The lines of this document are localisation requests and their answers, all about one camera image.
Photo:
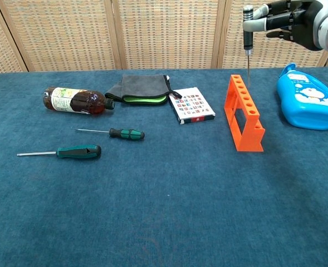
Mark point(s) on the grey green microfibre cloth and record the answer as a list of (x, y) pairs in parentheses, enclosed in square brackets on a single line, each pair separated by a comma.
[(141, 86)]

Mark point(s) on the white patterned card box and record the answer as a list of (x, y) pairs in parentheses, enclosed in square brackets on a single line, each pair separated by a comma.
[(191, 107)]

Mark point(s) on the brown drink bottle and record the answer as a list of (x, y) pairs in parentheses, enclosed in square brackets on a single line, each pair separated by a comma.
[(80, 101)]

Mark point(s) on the silver black precision screwdriver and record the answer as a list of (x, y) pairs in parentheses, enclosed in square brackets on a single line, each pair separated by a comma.
[(247, 41)]

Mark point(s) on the blue pump detergent bottle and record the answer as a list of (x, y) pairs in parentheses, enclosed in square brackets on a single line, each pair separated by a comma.
[(308, 108)]

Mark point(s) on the woven bamboo folding screen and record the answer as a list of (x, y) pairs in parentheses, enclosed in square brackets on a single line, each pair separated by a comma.
[(166, 33)]

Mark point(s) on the orange tool rack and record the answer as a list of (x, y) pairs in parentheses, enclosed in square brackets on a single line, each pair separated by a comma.
[(248, 139)]

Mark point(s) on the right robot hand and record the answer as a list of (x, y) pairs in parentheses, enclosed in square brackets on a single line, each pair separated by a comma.
[(300, 19)]

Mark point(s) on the green black thick-shaft screwdriver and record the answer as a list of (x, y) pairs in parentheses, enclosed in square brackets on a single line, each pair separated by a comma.
[(77, 152)]

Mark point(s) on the blue carpet table mat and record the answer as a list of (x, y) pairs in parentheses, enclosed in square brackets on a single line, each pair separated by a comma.
[(152, 194)]

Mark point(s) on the green black striped screwdriver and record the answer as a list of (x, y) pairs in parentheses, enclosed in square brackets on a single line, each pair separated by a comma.
[(127, 134)]

